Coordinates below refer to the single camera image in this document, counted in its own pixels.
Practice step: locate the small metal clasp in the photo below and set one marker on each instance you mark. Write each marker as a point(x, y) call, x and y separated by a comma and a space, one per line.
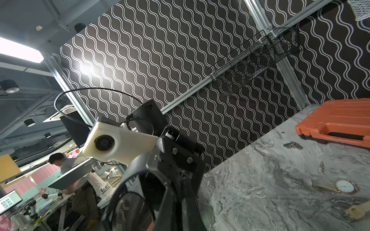
point(293, 145)

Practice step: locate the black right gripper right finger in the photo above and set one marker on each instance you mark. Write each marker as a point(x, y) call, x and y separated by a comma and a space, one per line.
point(191, 218)

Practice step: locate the white dial watch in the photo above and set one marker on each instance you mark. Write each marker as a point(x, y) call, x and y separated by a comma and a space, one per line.
point(340, 186)

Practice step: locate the red plastic tool case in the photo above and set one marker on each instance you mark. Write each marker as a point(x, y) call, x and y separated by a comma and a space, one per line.
point(338, 121)

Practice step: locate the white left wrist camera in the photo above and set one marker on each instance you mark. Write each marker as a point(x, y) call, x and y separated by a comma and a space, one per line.
point(109, 140)

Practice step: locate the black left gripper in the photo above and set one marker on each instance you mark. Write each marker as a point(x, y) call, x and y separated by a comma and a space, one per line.
point(168, 166)

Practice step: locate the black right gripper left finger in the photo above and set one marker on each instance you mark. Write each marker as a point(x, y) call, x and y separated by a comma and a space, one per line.
point(168, 216)

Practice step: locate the black wire basket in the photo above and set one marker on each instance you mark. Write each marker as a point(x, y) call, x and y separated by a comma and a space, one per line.
point(254, 57)

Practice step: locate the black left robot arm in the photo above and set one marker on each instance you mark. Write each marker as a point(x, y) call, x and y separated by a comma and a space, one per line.
point(148, 119)

